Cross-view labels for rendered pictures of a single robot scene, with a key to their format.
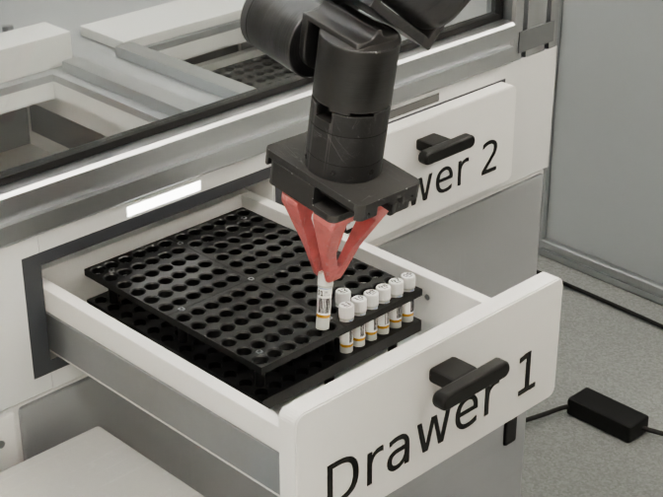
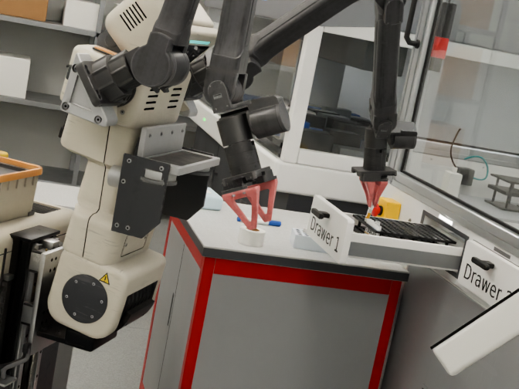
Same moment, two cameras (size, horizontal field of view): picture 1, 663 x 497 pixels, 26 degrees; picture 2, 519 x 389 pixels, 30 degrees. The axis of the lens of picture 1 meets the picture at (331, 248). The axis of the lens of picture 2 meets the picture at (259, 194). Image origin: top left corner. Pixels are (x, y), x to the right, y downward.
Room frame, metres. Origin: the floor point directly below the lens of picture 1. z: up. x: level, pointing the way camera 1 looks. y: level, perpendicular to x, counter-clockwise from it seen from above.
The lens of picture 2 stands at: (1.91, -2.28, 1.35)
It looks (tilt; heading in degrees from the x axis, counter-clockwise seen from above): 10 degrees down; 119
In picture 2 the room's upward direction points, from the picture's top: 11 degrees clockwise
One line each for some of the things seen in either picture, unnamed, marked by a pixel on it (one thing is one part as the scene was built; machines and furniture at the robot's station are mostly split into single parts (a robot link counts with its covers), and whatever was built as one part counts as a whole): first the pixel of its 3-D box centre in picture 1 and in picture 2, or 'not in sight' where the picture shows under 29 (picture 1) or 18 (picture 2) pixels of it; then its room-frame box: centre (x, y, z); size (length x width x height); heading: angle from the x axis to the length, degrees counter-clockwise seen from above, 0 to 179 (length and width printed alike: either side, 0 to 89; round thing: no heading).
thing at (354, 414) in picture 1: (430, 400); (329, 228); (0.91, -0.07, 0.87); 0.29 x 0.02 x 0.11; 134
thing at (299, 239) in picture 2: not in sight; (313, 241); (0.78, 0.13, 0.78); 0.12 x 0.08 x 0.04; 36
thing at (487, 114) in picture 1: (416, 167); (492, 279); (1.34, -0.09, 0.87); 0.29 x 0.02 x 0.11; 134
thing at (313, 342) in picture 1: (337, 325); (367, 223); (0.98, 0.00, 0.90); 0.18 x 0.02 x 0.01; 134
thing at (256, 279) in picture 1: (252, 312); (401, 239); (1.05, 0.07, 0.87); 0.22 x 0.18 x 0.06; 44
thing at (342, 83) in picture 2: not in sight; (362, 91); (0.17, 1.60, 1.13); 1.78 x 1.14 x 0.45; 134
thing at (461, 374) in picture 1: (459, 377); (321, 214); (0.89, -0.09, 0.91); 0.07 x 0.04 x 0.01; 134
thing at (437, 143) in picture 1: (437, 145); (484, 264); (1.32, -0.11, 0.91); 0.07 x 0.04 x 0.01; 134
